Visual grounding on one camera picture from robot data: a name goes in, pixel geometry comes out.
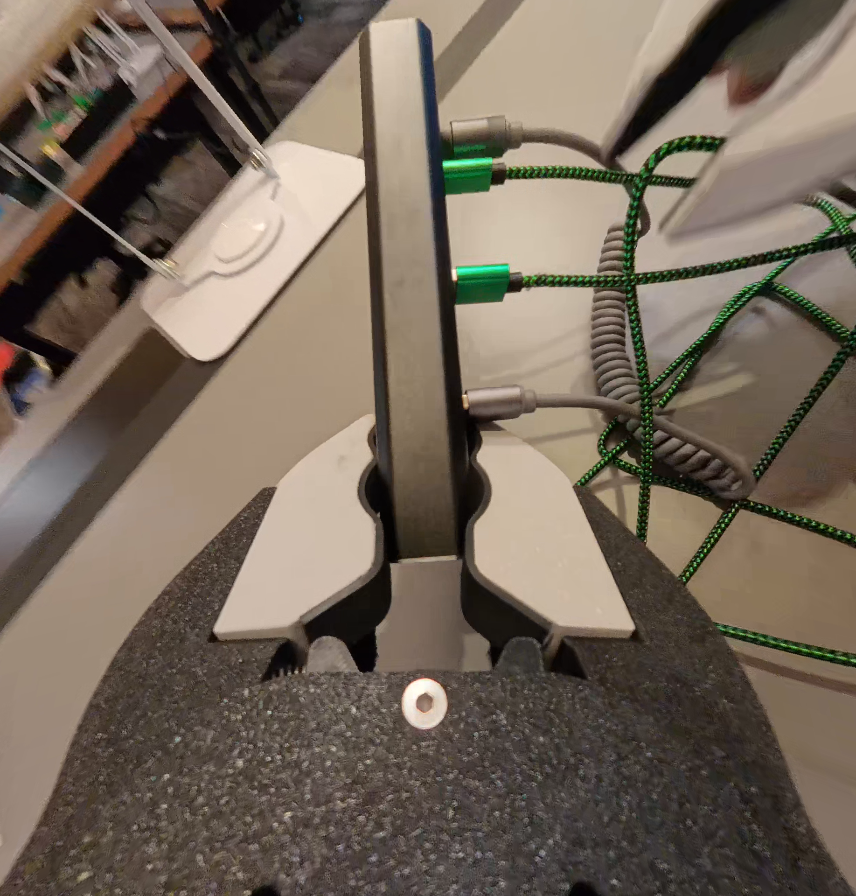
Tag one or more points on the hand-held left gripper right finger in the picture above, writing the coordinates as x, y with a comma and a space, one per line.
547, 553

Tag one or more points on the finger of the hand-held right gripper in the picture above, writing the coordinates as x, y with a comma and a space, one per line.
784, 154
652, 77

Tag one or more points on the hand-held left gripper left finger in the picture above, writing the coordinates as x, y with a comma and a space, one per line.
302, 553

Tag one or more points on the black USB hub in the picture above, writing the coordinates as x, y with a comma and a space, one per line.
407, 280

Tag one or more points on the person's right hand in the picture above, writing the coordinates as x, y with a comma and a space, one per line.
763, 63

